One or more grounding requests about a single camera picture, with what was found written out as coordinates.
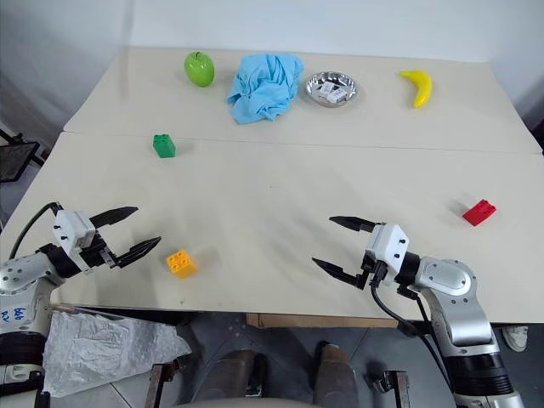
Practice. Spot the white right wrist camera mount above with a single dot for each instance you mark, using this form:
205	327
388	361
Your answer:
389	248

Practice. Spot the red toy brick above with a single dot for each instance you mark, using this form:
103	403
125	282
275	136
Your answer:
479	212

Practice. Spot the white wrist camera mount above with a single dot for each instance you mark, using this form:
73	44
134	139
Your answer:
70	231
389	248

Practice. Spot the yellow toy brick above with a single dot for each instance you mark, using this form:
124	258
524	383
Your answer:
181	263

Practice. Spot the green toy brick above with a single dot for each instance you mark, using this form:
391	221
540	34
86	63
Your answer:
164	145

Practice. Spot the rusty metal frame leg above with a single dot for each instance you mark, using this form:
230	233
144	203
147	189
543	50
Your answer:
159	382
393	389

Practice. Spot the white sneaker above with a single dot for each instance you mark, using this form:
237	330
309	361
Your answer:
516	337

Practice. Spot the black metal rack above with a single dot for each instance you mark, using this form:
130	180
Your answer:
15	155

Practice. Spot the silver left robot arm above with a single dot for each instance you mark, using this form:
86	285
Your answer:
25	272

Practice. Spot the green apple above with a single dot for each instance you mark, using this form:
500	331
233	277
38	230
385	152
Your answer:
199	69

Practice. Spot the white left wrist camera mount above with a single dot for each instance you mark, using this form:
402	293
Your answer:
70	231

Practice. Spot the crumpled white plastic sheet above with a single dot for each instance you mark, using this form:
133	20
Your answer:
102	346

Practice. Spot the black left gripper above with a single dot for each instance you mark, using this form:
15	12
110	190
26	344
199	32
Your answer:
97	253

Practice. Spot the yellow banana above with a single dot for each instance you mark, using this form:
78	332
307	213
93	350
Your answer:
421	87

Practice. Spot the small white box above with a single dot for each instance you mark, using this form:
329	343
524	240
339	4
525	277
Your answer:
326	89
338	95

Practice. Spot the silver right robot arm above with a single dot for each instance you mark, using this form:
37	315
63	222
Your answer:
455	297

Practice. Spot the light blue cloth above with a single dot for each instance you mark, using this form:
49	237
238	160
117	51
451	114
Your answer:
263	87

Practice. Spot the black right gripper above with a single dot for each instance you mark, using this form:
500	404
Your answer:
369	268

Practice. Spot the silver metal bowl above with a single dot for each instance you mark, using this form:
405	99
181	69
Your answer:
331	89

